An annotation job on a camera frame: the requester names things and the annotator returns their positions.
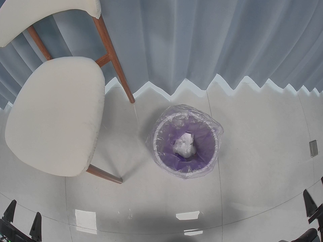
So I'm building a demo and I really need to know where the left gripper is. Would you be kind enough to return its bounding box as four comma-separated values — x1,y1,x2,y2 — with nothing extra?
0,200,42,242

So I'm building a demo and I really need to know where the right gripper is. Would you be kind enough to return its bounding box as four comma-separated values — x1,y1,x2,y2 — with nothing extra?
303,177,323,232

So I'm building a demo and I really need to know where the white trash bin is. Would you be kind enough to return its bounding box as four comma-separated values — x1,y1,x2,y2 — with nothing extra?
153,113,218,174

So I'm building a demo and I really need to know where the purple plastic bag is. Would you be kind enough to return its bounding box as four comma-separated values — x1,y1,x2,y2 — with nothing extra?
146,105,224,180

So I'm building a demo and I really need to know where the white cushioned wooden chair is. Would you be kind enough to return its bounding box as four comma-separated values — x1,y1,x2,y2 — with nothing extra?
0,0,136,185

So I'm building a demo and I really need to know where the crumpled white paper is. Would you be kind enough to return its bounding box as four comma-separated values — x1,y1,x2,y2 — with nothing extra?
173,132,197,158

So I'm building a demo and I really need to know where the pale blue curtain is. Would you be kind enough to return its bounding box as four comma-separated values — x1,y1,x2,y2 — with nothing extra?
0,0,323,110

